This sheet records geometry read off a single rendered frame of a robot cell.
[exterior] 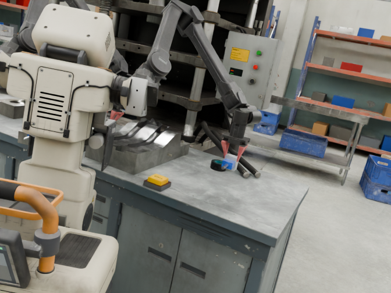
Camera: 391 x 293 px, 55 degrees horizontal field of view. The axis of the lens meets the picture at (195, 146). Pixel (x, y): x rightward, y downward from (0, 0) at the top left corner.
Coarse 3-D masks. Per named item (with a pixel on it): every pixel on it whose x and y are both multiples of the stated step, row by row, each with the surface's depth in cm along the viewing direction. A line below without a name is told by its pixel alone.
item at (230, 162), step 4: (228, 156) 149; (232, 156) 149; (236, 156) 150; (224, 160) 146; (228, 160) 147; (232, 160) 148; (236, 160) 148; (224, 164) 146; (228, 164) 145; (232, 164) 144; (236, 164) 149; (224, 168) 140; (228, 168) 145; (232, 168) 146; (236, 168) 152
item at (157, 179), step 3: (156, 174) 147; (150, 177) 143; (153, 177) 144; (156, 177) 144; (159, 177) 145; (162, 177) 146; (165, 177) 146; (150, 180) 143; (153, 180) 143; (156, 180) 142; (159, 180) 142; (162, 180) 143; (165, 180) 144; (156, 183) 142; (159, 183) 142; (162, 183) 143; (165, 183) 145
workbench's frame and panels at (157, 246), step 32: (0, 160) 185; (128, 192) 153; (96, 224) 164; (128, 224) 157; (160, 224) 150; (192, 224) 142; (224, 224) 131; (288, 224) 143; (128, 256) 159; (160, 256) 154; (192, 256) 145; (224, 256) 139; (256, 256) 133; (128, 288) 162; (160, 288) 155; (192, 288) 148; (224, 288) 142; (256, 288) 135
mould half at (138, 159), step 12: (132, 120) 187; (120, 132) 179; (144, 132) 179; (168, 132) 179; (120, 144) 159; (156, 144) 171; (168, 144) 173; (180, 144) 190; (96, 156) 159; (120, 156) 154; (132, 156) 151; (144, 156) 156; (156, 156) 166; (168, 156) 177; (180, 156) 189; (120, 168) 155; (132, 168) 152; (144, 168) 159
